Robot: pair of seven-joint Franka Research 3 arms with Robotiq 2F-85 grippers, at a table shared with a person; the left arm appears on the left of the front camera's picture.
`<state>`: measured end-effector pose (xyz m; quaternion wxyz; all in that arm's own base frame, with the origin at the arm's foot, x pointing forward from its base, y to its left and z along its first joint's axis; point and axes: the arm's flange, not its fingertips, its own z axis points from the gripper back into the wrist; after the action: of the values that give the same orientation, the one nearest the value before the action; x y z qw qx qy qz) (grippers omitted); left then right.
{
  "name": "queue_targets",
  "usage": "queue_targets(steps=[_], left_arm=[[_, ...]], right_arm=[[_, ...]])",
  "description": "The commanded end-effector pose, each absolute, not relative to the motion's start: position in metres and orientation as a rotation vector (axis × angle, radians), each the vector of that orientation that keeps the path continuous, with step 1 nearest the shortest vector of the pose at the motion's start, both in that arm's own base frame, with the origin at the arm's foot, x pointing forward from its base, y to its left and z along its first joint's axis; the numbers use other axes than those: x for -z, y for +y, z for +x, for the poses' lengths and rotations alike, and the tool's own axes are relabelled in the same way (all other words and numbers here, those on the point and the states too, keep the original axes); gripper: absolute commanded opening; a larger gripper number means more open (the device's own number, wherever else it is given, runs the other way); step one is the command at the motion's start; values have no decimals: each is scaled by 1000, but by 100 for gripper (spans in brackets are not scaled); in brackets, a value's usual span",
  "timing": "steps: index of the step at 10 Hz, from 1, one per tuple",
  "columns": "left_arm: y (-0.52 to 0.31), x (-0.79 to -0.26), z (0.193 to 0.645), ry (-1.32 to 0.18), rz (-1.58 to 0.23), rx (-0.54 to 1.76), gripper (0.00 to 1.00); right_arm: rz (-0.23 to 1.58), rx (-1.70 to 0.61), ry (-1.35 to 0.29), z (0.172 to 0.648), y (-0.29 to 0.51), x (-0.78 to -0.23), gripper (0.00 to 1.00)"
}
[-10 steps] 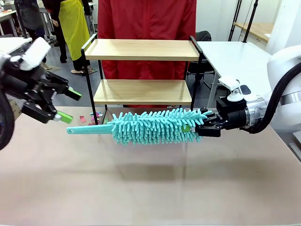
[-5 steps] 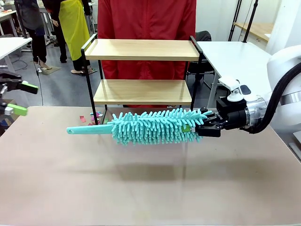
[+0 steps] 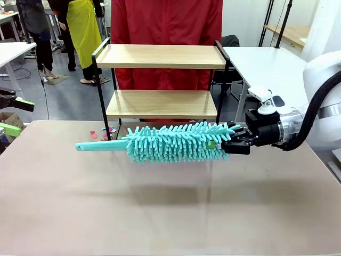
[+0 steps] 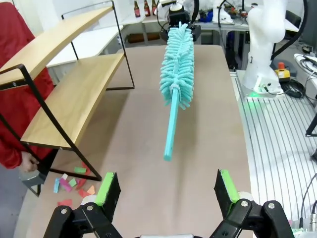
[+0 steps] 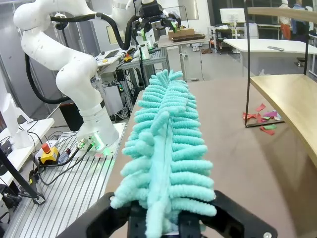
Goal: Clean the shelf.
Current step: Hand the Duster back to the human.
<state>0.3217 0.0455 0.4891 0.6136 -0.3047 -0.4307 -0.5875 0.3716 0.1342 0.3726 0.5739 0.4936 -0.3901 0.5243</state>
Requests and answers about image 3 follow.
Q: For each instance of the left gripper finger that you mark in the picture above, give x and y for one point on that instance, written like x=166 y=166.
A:
x=12 y=130
x=24 y=104

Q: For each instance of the magenta paper scrap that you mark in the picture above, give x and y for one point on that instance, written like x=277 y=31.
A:
x=93 y=134

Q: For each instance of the person in red jacket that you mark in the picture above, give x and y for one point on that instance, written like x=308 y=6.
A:
x=165 y=21

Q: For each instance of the grey metal bracket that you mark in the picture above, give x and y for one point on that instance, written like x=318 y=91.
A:
x=336 y=170

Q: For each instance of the white side table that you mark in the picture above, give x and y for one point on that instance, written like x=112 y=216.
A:
x=261 y=69

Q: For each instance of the wooden background table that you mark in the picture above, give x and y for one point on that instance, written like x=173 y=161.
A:
x=290 y=33

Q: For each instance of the olive floor mat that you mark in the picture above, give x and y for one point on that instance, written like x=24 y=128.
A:
x=57 y=80

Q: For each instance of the black office chair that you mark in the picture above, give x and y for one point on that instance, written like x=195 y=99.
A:
x=230 y=41

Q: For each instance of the person in yellow apron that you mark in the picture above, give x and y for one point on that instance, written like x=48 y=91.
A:
x=82 y=32

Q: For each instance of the brown cardboard box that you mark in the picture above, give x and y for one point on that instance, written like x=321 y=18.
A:
x=13 y=120

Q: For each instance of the white background table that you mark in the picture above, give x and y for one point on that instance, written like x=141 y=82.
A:
x=13 y=53

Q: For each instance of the thick black stand pole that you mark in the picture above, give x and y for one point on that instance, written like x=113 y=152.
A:
x=284 y=24

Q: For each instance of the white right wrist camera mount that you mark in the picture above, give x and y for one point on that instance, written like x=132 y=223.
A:
x=259 y=93

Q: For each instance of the two-tier wooden shelf black frame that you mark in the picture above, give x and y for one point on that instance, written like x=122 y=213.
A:
x=160 y=64

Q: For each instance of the teal microfiber duster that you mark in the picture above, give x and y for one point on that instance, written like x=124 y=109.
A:
x=165 y=144

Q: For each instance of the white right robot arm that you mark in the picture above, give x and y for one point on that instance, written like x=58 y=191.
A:
x=319 y=69

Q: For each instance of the person in dark clothes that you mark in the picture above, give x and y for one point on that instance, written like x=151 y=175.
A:
x=42 y=48

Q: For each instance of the thin black tripod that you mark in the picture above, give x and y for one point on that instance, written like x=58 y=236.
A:
x=266 y=23

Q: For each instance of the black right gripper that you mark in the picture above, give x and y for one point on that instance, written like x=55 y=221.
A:
x=263 y=130

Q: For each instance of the aproned person's bare hand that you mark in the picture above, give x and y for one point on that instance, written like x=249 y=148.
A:
x=63 y=26

